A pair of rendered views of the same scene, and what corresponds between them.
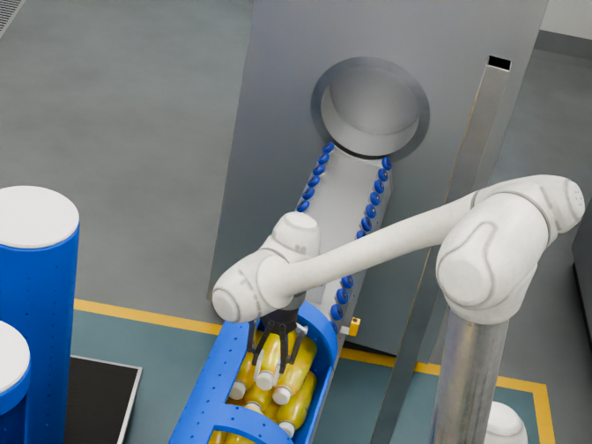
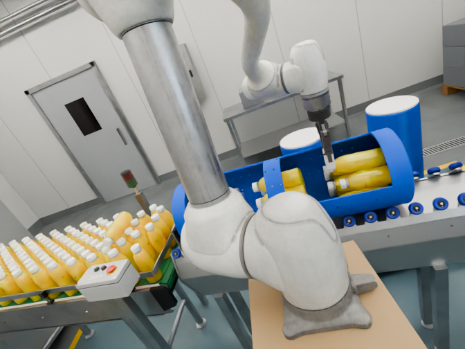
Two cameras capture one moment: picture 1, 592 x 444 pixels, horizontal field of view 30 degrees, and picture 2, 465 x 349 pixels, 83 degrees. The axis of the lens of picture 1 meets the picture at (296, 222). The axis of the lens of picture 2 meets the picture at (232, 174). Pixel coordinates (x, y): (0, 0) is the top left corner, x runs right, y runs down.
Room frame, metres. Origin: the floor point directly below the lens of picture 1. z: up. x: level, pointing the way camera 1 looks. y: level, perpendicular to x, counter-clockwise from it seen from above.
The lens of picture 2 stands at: (1.64, -0.92, 1.67)
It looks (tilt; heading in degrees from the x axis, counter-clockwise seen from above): 24 degrees down; 101
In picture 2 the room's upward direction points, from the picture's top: 23 degrees counter-clockwise
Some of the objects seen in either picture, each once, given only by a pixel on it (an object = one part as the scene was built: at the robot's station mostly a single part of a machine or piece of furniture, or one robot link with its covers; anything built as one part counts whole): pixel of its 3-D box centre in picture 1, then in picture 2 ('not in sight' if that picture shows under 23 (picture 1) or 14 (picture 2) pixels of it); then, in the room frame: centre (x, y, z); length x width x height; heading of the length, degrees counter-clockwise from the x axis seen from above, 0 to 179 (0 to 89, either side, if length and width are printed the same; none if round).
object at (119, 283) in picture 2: not in sight; (108, 280); (0.86, -0.18, 1.05); 0.20 x 0.10 x 0.10; 173
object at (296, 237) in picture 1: (291, 251); (304, 68); (1.81, 0.00, 1.53); 0.13 x 0.11 x 0.16; 153
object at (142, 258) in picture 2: not in sight; (146, 263); (0.96, -0.06, 0.99); 0.07 x 0.07 x 0.19
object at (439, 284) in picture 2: not in sight; (440, 312); (2.13, -0.10, 0.31); 0.06 x 0.06 x 0.63; 83
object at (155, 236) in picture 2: not in sight; (158, 241); (0.97, 0.08, 0.99); 0.07 x 0.07 x 0.19
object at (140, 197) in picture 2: not in sight; (176, 255); (0.75, 0.49, 0.55); 0.04 x 0.04 x 1.10; 83
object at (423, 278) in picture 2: not in sight; (425, 286); (2.14, 0.03, 0.31); 0.06 x 0.06 x 0.63; 83
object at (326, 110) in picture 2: (279, 315); (320, 119); (1.82, -0.01, 1.35); 0.08 x 0.07 x 0.09; 83
